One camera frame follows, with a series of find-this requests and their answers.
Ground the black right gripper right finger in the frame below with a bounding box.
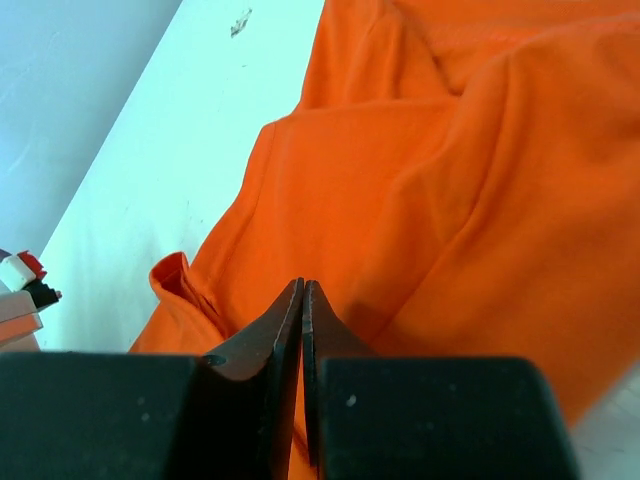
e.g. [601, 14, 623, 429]
[302, 280, 375, 469]

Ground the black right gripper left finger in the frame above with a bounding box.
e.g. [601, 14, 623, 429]
[203, 278, 304, 479]

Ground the orange t shirt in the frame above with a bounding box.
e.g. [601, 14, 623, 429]
[132, 1, 639, 479]

